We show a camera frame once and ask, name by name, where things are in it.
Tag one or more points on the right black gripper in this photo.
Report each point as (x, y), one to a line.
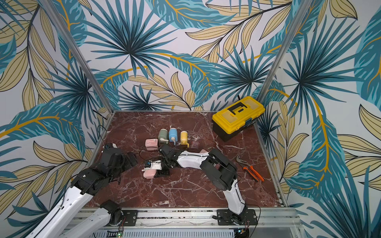
(163, 163)

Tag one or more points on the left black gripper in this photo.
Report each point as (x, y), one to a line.
(128, 164)

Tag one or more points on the green pencil sharpener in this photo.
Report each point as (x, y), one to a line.
(163, 136)

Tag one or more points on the blue pencil sharpener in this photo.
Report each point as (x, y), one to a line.
(173, 135)

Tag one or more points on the yellow pencil sharpener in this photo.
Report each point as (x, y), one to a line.
(184, 138)

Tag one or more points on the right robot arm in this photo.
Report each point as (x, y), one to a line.
(217, 168)

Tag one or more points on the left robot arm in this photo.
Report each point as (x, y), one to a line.
(82, 189)

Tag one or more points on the pink sharpener back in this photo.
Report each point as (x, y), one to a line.
(151, 144)

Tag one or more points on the clear pink tray back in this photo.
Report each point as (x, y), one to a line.
(195, 145)

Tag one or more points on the yellow black toolbox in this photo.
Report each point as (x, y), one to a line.
(230, 121)

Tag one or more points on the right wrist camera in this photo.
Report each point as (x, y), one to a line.
(152, 165)

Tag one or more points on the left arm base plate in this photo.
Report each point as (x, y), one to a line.
(123, 218)

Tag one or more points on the orange handled pliers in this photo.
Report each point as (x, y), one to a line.
(249, 169)

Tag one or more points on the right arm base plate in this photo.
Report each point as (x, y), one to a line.
(225, 217)

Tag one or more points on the aluminium front rail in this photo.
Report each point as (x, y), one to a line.
(275, 217)

